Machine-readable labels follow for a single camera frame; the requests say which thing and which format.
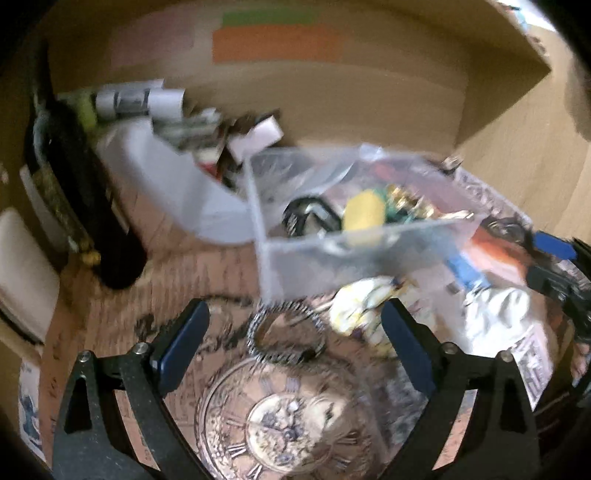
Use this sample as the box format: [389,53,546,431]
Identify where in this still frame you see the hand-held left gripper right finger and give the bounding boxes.
[380,298,542,480]

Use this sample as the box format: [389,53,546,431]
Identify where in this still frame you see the white card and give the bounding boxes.
[228,117,285,161]

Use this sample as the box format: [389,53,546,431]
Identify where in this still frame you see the blue printed card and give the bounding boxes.
[18,360,48,463]

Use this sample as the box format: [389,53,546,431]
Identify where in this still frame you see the orange paper sheet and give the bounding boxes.
[211,25,345,64]

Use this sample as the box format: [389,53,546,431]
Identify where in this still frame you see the white paper rolls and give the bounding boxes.
[93,78,186,121]

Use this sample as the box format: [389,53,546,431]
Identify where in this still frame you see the white soft cloth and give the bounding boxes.
[463,286,533,343]

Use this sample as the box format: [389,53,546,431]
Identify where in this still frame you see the white cushion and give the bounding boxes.
[0,208,62,344]

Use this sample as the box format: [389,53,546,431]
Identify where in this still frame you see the clock printed mat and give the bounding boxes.
[39,168,561,480]

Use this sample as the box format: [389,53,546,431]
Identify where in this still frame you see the green gold ornament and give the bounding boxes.
[385,184,474,223]

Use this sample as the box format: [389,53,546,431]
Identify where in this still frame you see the green paper sheet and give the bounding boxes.
[221,8,320,27]

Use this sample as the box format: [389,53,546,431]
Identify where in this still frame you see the blue cloth strip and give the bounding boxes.
[444,255,491,291]

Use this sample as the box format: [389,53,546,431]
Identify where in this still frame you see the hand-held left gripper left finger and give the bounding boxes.
[52,298,211,480]

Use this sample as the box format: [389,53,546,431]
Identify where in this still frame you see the black white striped hair tie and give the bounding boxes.
[246,302,327,366]

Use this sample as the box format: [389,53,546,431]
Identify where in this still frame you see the yellow soft block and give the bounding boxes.
[343,191,387,232]

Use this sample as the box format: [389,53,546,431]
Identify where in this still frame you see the yellow white patterned cloth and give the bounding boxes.
[329,276,419,360]

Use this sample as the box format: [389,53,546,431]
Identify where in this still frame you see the printed packet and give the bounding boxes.
[154,108,232,154]

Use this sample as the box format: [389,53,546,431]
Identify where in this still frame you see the dark glass bottle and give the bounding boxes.
[24,90,145,291]

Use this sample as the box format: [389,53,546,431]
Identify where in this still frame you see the clear plastic box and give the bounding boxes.
[243,144,486,302]

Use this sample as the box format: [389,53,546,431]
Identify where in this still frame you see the pink paper sheet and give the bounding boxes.
[110,13,197,66]

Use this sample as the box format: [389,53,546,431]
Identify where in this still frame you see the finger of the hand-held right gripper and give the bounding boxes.
[532,232,579,261]
[525,262,591,326]

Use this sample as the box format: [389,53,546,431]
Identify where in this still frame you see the printed white paper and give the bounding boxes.
[510,325,556,409]

